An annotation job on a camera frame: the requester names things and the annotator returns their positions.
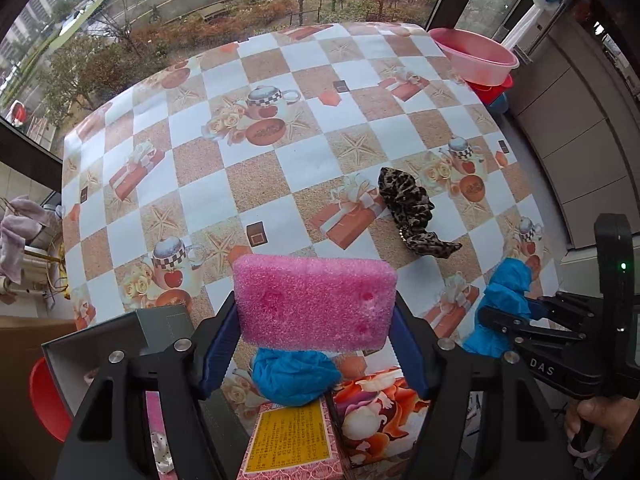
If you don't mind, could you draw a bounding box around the blue cloth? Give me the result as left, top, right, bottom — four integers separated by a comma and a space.
252, 348, 342, 408
462, 258, 547, 359

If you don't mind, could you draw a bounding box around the pink foam sponge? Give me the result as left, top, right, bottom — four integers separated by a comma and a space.
232, 254, 397, 352

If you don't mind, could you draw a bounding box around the leopard print scrunchie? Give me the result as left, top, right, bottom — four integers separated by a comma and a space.
378, 167, 462, 259

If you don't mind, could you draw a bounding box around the white polka dot scrunchie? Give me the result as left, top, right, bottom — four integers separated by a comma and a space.
151, 431, 175, 474

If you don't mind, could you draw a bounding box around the person right hand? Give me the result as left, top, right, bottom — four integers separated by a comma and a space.
564, 396, 639, 452

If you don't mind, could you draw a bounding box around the tissue pack with mushroom print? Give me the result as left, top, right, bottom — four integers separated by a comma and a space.
332, 366, 430, 467

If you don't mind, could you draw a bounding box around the red patterned gift box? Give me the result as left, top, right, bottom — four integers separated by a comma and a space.
236, 398, 346, 479

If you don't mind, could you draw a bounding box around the grey cardboard box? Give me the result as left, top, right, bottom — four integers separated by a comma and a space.
42, 307, 248, 479

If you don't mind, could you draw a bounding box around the red plastic chair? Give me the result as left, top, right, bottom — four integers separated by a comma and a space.
28, 358, 72, 442

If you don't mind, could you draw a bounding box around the beige towel on rack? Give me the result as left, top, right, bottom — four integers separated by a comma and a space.
1, 256, 49, 299

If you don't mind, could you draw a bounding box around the checkered printed tablecloth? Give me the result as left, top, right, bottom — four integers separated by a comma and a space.
62, 23, 558, 341

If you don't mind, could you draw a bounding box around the pink towel on rack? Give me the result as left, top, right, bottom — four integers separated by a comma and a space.
1, 195, 60, 284

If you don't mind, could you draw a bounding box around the blue plastic basin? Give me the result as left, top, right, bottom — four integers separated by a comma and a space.
486, 92, 510, 115

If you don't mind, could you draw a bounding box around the red plastic bucket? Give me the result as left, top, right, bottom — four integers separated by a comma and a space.
468, 75, 513, 105

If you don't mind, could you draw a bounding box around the pink plastic basin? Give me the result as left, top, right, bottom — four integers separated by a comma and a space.
428, 27, 520, 86

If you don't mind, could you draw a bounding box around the gold wire rack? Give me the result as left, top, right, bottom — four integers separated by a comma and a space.
1, 195, 67, 304

